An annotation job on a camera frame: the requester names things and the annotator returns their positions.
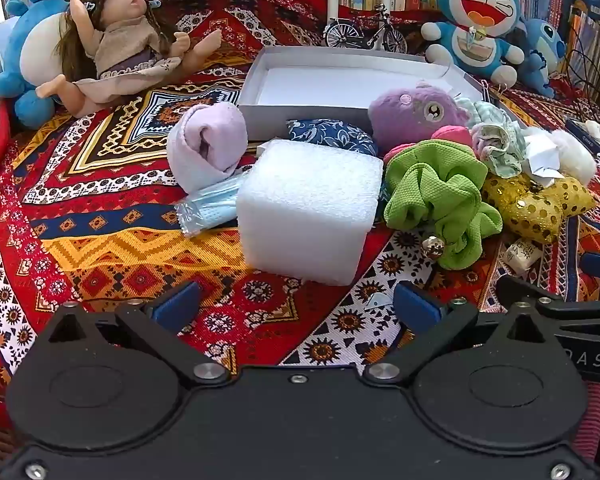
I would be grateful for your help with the white foam block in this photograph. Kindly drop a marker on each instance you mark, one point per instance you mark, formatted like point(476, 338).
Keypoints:
point(305, 205)

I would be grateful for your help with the dark blue flat box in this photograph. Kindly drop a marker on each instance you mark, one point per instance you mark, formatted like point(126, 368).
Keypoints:
point(580, 132)

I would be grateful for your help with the gold sequin bow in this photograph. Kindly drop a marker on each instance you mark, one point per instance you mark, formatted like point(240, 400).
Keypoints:
point(535, 210)

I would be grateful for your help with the white cotton fluff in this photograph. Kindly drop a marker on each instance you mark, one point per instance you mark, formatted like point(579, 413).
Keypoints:
point(577, 157)

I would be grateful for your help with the white cardboard box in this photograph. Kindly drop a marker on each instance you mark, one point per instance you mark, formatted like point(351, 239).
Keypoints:
point(330, 85)

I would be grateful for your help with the blue cat plush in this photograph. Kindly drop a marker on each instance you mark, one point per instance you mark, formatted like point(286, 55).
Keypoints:
point(475, 25)

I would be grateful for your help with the white crumpled tissue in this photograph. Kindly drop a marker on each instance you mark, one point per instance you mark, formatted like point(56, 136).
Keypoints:
point(597, 130)

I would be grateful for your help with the blue white round plush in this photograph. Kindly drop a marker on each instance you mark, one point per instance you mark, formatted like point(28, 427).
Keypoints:
point(35, 55)

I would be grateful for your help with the purple plush toy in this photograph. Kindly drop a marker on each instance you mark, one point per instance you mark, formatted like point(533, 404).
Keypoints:
point(410, 115)

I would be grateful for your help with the black model bicycle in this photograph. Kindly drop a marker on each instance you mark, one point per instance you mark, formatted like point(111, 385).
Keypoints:
point(365, 30)

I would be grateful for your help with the light green checked scrunchie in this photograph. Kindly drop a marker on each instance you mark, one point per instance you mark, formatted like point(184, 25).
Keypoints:
point(495, 145)

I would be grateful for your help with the black binder clip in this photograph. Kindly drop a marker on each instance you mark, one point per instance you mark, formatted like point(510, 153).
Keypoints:
point(486, 92)

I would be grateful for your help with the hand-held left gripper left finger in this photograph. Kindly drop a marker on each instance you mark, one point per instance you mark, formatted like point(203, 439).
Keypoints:
point(175, 305)

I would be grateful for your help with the blue face mask packet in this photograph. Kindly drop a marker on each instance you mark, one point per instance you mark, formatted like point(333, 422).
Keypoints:
point(207, 210)

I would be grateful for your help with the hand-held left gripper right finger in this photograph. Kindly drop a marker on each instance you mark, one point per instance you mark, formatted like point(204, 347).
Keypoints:
point(415, 302)

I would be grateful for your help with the brown haired doll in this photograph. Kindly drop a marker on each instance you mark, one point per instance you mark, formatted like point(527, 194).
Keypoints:
point(125, 45)

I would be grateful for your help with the green pink scrunchie with bell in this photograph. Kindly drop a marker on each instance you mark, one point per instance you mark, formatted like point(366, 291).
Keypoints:
point(430, 195)

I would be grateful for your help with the light blue white scrunchie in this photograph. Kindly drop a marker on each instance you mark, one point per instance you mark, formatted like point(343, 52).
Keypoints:
point(542, 160)

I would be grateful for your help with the blue alien plush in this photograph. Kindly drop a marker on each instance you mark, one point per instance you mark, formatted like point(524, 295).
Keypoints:
point(542, 50)

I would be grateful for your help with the blue floral fabric pouch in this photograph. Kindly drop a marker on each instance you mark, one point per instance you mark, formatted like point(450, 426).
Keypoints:
point(330, 135)

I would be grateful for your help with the red patterned blanket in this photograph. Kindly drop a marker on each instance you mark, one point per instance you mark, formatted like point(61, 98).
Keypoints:
point(130, 240)

